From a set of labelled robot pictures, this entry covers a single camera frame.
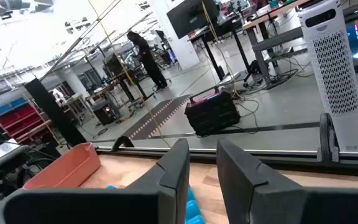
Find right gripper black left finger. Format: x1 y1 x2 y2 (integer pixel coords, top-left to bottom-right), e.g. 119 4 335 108
0 138 191 224

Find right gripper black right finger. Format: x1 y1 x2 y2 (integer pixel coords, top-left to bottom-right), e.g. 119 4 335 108
216 138 358 224

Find long light blue block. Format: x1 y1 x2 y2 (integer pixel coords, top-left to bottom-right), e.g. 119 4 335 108
184 185 206 224

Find orange plastic bin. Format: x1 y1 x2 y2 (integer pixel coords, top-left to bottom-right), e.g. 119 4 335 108
22 142 101 190

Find striped dark floor mat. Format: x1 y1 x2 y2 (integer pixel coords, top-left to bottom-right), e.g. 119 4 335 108
121 94 193 141

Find black crate with red top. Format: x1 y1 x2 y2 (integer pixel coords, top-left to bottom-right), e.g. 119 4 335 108
184 88 241 137

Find red storage shelf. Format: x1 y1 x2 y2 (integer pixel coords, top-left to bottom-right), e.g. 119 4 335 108
0 97 53 146

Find white perforated tower fan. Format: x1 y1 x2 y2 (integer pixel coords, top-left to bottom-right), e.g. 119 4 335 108
296 0 358 153

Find person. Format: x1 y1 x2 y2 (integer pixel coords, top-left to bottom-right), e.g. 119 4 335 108
126 30 168 92

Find white column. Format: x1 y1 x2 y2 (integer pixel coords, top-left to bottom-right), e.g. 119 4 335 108
149 0 201 71

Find black desk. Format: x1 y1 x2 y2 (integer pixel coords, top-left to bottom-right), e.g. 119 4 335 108
188 15 252 82

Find wooden-top workbench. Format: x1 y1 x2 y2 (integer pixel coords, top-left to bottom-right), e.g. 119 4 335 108
242 0 312 85

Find black monitor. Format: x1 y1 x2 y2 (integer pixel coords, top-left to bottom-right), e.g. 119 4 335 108
166 0 221 40

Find black aluminium table frame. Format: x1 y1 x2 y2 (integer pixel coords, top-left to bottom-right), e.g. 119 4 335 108
94 145 358 171

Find black frame clamp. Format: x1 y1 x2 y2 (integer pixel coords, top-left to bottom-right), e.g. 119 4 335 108
111 135 135 152
317 112 341 163

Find black upright post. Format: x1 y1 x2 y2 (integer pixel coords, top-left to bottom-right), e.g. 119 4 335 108
24 77 87 147

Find yellow cable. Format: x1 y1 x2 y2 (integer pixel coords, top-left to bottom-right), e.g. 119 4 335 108
201 0 241 99
87 0 172 149

